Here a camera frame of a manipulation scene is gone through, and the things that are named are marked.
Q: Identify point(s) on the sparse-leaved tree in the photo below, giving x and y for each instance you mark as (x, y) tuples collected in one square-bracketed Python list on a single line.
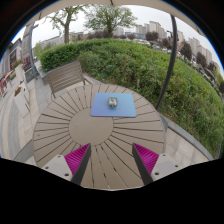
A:
[(66, 33)]

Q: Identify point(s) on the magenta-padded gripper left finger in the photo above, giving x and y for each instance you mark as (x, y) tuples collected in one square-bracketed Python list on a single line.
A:
[(55, 165)]

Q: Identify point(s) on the brown slatted chair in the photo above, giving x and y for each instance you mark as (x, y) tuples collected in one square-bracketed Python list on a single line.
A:
[(65, 76)]

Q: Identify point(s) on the far apartment buildings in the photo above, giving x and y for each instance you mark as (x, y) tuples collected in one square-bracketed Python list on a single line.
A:
[(153, 27)]

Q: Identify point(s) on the grey shopfront building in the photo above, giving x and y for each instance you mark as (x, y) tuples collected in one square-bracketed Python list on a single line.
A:
[(8, 63)]

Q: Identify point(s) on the full-crowned green tree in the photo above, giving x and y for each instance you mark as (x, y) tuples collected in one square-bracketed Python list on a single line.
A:
[(108, 18)]

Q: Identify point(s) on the beige parasol canopy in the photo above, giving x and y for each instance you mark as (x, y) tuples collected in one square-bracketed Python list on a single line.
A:
[(83, 2)]

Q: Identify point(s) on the grey lamp post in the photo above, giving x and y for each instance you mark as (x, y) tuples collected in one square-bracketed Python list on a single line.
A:
[(31, 53)]

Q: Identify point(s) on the tall white flower planter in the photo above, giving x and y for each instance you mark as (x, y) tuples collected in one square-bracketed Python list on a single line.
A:
[(19, 71), (21, 103)]

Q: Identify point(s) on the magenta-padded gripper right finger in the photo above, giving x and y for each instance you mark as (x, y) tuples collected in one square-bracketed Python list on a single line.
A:
[(166, 165)]

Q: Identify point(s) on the blue mouse pad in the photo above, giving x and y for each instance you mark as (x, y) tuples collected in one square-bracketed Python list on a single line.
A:
[(100, 108)]

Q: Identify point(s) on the dark curved parasol pole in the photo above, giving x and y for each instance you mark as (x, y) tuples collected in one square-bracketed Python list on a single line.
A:
[(171, 60)]

